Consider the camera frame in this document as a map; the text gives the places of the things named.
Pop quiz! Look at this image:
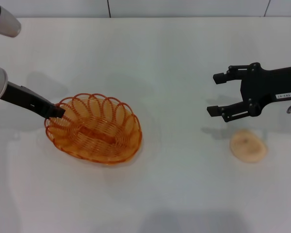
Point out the orange woven plastic basket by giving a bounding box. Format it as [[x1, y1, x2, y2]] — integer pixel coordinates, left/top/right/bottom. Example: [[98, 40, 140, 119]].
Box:
[[44, 93, 143, 166]]

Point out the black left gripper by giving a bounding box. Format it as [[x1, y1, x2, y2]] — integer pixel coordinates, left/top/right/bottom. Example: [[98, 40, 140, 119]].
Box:
[[0, 81, 66, 120]]

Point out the beige oval bread bun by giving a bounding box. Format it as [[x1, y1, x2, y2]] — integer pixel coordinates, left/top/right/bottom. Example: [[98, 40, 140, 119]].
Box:
[[229, 129, 269, 164]]

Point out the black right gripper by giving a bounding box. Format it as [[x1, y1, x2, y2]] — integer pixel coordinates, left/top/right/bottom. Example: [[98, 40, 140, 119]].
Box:
[[206, 62, 291, 123]]

